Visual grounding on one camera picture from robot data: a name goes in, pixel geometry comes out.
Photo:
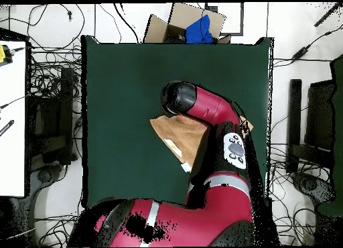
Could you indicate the tan terry towel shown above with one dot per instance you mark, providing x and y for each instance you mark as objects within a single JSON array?
[{"x": 182, "y": 132}]

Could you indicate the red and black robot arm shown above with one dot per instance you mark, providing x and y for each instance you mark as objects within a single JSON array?
[{"x": 209, "y": 218}]

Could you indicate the dark green table cloth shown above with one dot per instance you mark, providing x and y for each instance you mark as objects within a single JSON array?
[{"x": 120, "y": 97}]

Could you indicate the blue cloth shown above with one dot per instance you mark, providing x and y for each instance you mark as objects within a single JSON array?
[{"x": 199, "y": 30}]

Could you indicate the brown cardboard box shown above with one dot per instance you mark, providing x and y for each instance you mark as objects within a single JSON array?
[{"x": 182, "y": 17}]

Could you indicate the black computer tower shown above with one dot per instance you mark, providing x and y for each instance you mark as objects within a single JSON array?
[{"x": 51, "y": 116}]

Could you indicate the black round base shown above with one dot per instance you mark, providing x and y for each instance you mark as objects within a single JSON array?
[{"x": 310, "y": 185}]

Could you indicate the black power adapter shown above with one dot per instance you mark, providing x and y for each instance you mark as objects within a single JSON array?
[{"x": 300, "y": 52}]

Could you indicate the white desk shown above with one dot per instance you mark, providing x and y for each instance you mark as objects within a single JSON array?
[{"x": 12, "y": 124}]

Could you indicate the yellow and black tool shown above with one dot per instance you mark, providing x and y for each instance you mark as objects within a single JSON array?
[{"x": 2, "y": 53}]

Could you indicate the black slanted bar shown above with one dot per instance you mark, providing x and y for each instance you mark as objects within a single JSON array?
[{"x": 328, "y": 14}]

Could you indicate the black upright post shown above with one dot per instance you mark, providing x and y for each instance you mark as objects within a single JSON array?
[{"x": 294, "y": 119}]

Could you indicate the black square frame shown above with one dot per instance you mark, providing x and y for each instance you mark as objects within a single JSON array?
[{"x": 242, "y": 20}]

